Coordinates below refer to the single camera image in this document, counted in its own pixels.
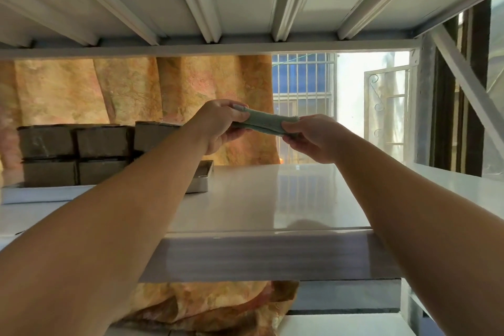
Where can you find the person's left hand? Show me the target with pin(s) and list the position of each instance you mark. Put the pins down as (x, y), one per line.
(212, 123)

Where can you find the person's right hand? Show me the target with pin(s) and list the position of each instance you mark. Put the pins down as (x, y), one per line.
(315, 139)

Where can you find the person's right thumb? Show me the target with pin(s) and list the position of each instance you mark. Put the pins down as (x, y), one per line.
(299, 123)

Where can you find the person's left thumb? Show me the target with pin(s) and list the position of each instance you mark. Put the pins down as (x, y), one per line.
(232, 105)

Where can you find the green cloth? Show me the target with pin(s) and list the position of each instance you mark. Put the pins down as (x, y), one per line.
(263, 121)

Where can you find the person's right forearm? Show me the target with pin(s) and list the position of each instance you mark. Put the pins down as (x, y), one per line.
(425, 237)

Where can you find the person's left forearm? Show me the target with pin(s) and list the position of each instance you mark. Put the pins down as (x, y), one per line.
(98, 237)

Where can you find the white window grille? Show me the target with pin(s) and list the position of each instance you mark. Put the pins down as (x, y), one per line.
(303, 79)

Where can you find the silver metal tray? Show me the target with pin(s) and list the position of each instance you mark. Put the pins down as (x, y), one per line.
(199, 180)

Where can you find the brown cardboard box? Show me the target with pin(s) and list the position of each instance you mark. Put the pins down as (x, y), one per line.
(155, 135)
(47, 142)
(103, 141)
(49, 172)

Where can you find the white scrollwork metal gate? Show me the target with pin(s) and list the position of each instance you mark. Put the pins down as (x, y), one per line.
(388, 107)

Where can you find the orange patterned curtain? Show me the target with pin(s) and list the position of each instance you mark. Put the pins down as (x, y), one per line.
(130, 87)

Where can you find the white metal shelf rack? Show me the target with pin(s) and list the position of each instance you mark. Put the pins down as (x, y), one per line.
(252, 1)

